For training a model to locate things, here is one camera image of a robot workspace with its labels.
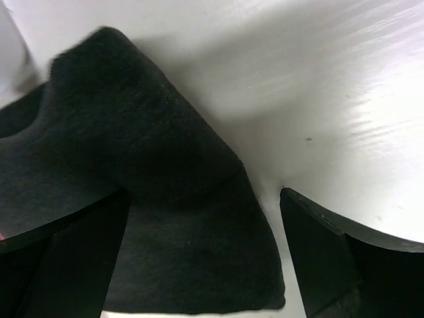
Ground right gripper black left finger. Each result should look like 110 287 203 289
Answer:
1 191 130 318

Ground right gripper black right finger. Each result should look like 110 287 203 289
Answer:
280 188 423 317

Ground black trousers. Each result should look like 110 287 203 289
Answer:
1 27 286 315

